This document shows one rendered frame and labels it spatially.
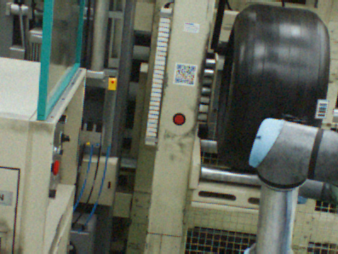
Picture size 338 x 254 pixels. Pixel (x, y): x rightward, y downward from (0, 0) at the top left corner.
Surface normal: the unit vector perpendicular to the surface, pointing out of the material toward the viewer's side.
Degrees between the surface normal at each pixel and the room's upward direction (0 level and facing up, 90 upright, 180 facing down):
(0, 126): 90
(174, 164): 90
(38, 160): 90
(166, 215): 90
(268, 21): 27
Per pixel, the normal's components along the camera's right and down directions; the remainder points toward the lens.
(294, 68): 0.04, -0.21
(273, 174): -0.42, 0.54
